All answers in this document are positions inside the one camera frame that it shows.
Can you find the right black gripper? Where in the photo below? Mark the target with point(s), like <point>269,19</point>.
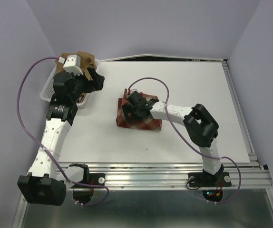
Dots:
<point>128,109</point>

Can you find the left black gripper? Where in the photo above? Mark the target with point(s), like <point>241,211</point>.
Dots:
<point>91,86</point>

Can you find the red plaid skirt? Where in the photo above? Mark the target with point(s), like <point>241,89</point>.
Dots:
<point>147,124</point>

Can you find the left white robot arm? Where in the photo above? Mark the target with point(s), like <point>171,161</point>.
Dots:
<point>46,182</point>

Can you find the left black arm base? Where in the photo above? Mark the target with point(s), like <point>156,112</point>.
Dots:
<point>91,179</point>

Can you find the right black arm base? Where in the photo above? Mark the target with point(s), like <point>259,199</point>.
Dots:
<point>203,179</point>

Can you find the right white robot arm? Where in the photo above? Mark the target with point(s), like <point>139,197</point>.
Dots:
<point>201,127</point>

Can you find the brown skirt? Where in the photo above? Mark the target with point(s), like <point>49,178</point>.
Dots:
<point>86,60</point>

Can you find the white plastic basket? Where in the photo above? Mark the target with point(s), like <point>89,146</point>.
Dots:
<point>47,88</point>

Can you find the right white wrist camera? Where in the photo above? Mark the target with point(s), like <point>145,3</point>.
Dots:
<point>131,91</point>

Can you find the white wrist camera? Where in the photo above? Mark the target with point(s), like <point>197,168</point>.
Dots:
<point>71,64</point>
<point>131,91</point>

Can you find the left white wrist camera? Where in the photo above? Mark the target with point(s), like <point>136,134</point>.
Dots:
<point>71,64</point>

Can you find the aluminium frame rail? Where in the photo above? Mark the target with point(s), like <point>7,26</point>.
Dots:
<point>150,160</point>

